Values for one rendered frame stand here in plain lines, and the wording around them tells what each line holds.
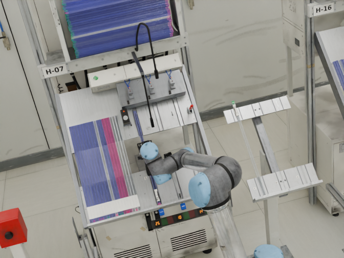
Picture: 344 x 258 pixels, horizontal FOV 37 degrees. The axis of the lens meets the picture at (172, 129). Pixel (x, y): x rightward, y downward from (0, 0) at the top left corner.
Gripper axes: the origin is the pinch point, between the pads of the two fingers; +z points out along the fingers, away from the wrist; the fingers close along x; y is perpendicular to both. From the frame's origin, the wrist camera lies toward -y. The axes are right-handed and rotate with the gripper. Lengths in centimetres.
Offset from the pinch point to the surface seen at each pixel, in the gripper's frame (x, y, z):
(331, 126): -115, -10, 37
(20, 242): 71, -26, 9
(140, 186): 6.5, -13.3, -2.5
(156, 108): -11.6, 23.0, 6.9
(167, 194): -5.0, -20.7, -4.5
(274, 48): -141, 64, 169
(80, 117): 27.7, 27.8, 8.2
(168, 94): -19.1, 28.2, 2.1
